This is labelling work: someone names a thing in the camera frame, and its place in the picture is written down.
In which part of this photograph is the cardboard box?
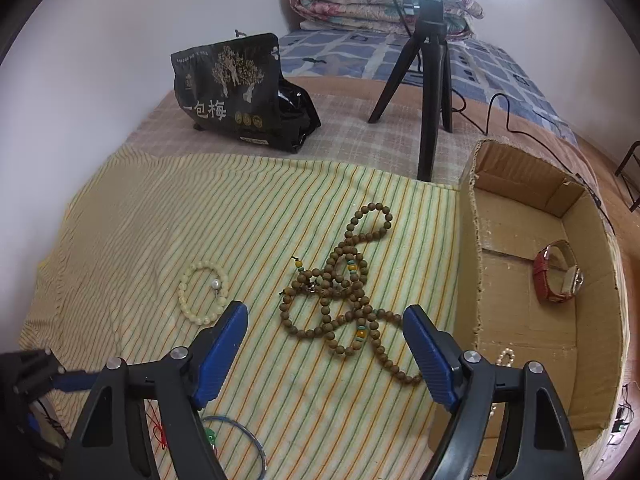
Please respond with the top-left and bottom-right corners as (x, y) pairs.
(427, 139), (631, 478)

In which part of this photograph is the small pearl bracelet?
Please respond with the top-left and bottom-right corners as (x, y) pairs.
(487, 351), (517, 423)

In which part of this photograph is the black printed snack bag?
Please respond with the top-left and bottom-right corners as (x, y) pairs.
(170, 32), (322, 155)

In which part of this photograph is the black metal clothes rack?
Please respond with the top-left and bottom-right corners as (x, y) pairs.
(615, 141), (640, 213)

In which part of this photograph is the red strap wristwatch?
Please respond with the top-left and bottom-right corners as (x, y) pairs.
(532, 241), (586, 303)

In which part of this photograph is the black tripod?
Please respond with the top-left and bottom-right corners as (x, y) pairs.
(367, 0), (456, 183)

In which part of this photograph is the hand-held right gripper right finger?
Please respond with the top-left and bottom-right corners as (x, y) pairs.
(402, 304), (586, 480)

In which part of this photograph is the long wooden bead necklace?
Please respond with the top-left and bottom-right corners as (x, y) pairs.
(277, 202), (426, 387)

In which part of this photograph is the beige plaid blanket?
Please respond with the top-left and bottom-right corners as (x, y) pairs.
(120, 76), (596, 193)

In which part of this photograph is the blue patterned bedsheet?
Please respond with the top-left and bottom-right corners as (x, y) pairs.
(277, 27), (581, 148)

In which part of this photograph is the white bead bracelet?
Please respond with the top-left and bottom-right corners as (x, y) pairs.
(178, 260), (231, 322)

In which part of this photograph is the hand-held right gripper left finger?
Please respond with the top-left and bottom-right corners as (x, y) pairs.
(62, 300), (249, 480)

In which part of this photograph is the green pendant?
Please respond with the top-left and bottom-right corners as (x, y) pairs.
(150, 400), (218, 453)

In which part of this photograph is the black power cable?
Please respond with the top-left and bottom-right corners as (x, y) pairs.
(389, 0), (618, 233)

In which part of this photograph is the folded floral quilt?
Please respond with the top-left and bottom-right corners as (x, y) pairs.
(289, 0), (486, 41)

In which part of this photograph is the thin metal bangle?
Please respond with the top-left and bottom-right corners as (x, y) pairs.
(202, 415), (268, 480)

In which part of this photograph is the yellow green striped cloth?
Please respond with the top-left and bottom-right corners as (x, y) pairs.
(20, 152), (463, 480)

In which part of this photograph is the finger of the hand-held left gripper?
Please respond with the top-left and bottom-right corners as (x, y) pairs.
(0, 350), (101, 401)

